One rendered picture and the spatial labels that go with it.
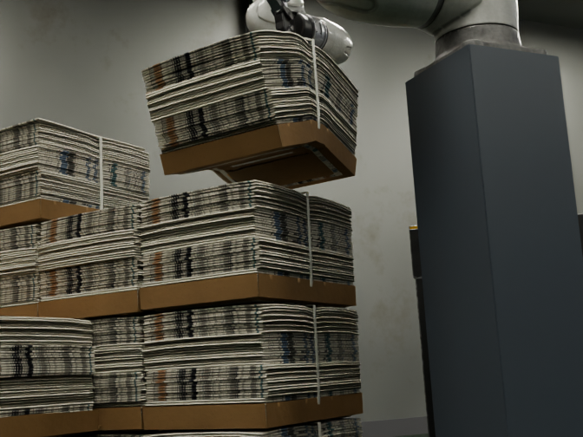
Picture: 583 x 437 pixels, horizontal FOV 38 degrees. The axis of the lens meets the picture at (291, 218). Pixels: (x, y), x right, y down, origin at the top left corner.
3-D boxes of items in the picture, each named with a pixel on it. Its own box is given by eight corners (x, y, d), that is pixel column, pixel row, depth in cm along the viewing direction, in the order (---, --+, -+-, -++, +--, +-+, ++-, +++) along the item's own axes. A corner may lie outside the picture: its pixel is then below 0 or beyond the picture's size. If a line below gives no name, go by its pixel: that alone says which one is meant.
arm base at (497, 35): (568, 59, 155) (565, 30, 156) (469, 45, 145) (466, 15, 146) (503, 91, 171) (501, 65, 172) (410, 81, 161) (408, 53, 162)
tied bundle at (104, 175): (40, 220, 187) (39, 119, 191) (-47, 238, 202) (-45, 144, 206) (153, 238, 219) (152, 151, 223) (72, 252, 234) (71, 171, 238)
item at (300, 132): (282, 146, 159) (277, 124, 159) (163, 175, 173) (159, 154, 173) (320, 140, 173) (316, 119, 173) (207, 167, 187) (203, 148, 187)
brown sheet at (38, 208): (40, 217, 187) (40, 198, 188) (-44, 234, 202) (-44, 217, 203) (154, 236, 219) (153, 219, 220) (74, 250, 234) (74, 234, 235)
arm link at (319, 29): (330, 48, 205) (317, 43, 200) (298, 59, 210) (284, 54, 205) (325, 13, 206) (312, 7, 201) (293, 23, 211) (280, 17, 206)
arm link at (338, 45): (320, 63, 207) (279, 48, 213) (350, 75, 220) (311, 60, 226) (337, 21, 205) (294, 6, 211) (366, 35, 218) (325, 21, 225)
